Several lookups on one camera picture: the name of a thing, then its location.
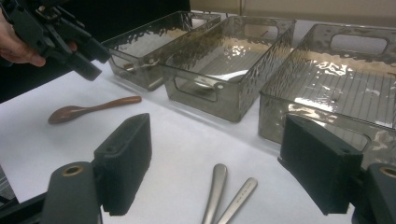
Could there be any metal fork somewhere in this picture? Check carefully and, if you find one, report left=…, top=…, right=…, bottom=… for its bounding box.
left=217, top=176, right=259, bottom=224

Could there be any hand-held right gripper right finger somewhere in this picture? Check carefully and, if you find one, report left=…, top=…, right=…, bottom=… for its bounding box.
left=277, top=114, right=364, bottom=216

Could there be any white table sheet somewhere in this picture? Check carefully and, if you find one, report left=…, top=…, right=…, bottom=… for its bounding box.
left=0, top=60, right=396, bottom=224

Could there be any white chopstick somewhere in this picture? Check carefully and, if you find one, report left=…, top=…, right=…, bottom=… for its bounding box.
left=148, top=77, right=165, bottom=91

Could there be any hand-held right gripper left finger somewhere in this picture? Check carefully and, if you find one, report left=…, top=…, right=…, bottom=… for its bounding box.
left=92, top=113, right=153, bottom=217

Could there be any brown wooden spoon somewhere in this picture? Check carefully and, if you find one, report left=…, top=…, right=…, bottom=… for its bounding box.
left=47, top=95, right=143, bottom=125

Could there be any dark curtain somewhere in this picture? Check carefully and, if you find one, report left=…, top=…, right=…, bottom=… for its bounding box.
left=0, top=0, right=191, bottom=105

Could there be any white ceramic spoon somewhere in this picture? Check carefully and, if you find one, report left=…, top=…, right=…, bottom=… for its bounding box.
left=195, top=69, right=250, bottom=91

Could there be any smoky clear plastic bin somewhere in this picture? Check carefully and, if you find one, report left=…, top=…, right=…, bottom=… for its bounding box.
left=102, top=10, right=222, bottom=92
left=158, top=16, right=297, bottom=123
left=258, top=23, right=396, bottom=169

